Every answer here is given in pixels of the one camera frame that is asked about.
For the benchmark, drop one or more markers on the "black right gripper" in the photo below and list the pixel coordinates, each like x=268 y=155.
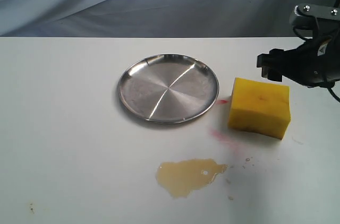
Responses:
x=313 y=64

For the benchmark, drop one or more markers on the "yellow sponge block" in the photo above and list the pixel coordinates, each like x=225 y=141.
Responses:
x=258 y=107

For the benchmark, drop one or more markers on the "brown liquid spill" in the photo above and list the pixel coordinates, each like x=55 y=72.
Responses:
x=181 y=178

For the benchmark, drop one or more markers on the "round stainless steel plate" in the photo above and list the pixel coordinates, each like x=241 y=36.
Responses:
x=168 y=89

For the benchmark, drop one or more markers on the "white backdrop cloth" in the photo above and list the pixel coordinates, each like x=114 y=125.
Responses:
x=148 y=18

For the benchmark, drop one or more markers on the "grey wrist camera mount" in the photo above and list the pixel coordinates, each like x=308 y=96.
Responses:
x=320 y=20

